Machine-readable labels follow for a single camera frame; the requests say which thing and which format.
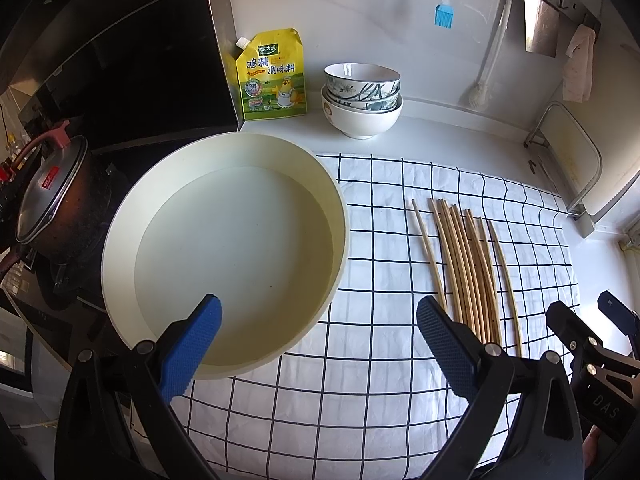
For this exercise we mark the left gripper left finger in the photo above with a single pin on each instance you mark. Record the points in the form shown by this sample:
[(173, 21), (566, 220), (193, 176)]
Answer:
[(93, 440)]

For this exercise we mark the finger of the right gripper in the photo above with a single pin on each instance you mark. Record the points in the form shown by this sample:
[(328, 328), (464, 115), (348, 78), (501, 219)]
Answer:
[(575, 335), (626, 320)]

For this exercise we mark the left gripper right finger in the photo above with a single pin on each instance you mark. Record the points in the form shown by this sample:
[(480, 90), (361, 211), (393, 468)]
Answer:
[(544, 440)]

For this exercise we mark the person's hand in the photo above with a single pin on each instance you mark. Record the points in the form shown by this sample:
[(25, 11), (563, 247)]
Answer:
[(595, 450)]

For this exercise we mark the black stove top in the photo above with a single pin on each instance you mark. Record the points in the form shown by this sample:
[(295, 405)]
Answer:
[(65, 323)]

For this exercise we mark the metal rack with board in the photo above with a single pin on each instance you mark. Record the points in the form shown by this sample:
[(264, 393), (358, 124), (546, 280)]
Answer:
[(592, 161)]

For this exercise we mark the white grid cloth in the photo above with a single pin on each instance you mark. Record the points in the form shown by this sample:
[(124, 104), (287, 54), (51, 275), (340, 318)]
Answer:
[(360, 396)]

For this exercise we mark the dark cooking pot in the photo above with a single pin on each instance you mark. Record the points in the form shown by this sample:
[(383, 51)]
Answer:
[(77, 223)]

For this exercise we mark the pink hanging cloth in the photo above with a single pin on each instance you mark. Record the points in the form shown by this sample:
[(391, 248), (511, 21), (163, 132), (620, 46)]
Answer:
[(577, 71)]

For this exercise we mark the cream round tray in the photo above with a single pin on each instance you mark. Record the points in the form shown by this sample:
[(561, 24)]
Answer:
[(255, 220)]

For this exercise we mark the glass pot lid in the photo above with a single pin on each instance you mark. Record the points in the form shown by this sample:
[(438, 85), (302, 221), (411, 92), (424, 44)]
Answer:
[(46, 191)]

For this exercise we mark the white dish brush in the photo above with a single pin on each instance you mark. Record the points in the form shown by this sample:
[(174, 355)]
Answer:
[(479, 94)]

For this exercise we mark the steel cleaver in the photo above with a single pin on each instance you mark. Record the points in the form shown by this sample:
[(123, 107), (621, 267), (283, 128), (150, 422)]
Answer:
[(542, 24)]

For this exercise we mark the middle patterned bowl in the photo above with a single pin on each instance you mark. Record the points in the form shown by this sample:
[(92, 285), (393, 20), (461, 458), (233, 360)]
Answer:
[(374, 105)]

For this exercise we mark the patterned bowl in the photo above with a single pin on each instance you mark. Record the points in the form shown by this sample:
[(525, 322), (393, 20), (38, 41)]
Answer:
[(361, 80), (374, 105)]

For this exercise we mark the white cartoon bowl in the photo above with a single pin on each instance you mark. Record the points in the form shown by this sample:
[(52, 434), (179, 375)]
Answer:
[(360, 124)]

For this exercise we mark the top patterned bowl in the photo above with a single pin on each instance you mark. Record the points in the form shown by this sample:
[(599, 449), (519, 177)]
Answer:
[(361, 80)]

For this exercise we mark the blue silicone brush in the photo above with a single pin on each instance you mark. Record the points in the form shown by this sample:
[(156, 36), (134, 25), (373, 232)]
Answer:
[(444, 14)]

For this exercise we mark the yellow seasoning pouch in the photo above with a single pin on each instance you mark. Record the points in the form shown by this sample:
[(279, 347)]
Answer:
[(271, 75)]

